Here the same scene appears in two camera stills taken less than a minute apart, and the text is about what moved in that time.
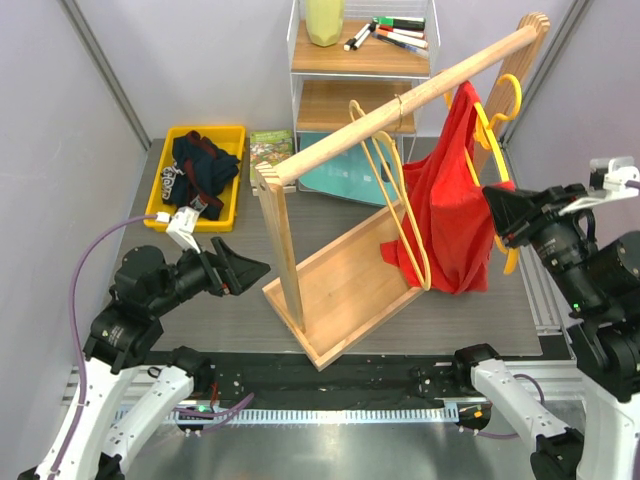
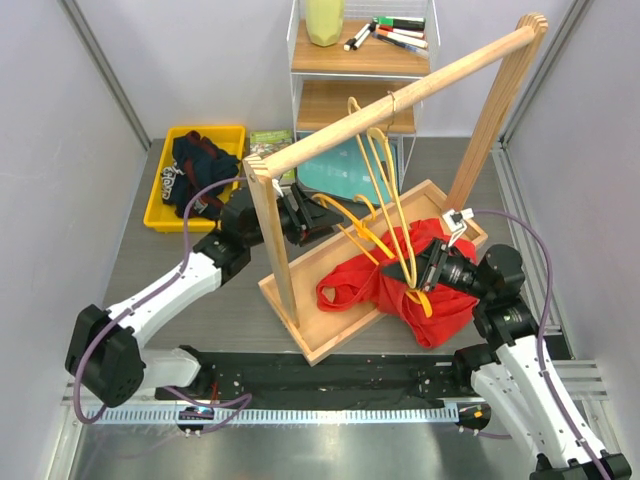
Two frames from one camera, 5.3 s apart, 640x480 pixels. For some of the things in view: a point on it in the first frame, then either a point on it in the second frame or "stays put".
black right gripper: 509,207 → 427,274
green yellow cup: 324,21 stays put
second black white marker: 365,35 stays put
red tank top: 448,231 → 435,317
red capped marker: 409,32 stays put
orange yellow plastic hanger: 489,125 → 367,237
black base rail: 359,378 stays put
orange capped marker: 402,38 stays put
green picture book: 268,146 stays put
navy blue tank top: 199,174 stays put
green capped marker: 411,23 stays put
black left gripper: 226,270 → 310,216
